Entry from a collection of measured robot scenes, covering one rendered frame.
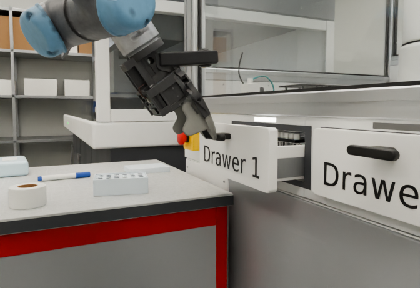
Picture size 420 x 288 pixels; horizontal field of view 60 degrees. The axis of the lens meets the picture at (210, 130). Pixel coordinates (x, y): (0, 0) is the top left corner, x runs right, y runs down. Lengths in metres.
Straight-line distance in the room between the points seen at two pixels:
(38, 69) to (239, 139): 4.25
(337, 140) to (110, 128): 1.04
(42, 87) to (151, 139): 3.02
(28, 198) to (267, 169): 0.48
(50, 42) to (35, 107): 4.24
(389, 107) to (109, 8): 0.38
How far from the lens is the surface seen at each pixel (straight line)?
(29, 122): 4.81
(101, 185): 0.87
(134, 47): 0.64
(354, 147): 0.52
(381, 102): 0.56
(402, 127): 0.54
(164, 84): 0.64
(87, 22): 0.51
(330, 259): 0.67
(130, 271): 0.85
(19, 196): 0.82
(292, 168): 0.66
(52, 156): 4.84
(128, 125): 1.48
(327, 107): 0.63
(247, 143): 0.67
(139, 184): 0.88
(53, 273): 0.82
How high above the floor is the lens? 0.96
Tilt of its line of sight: 4 degrees down
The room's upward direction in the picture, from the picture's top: straight up
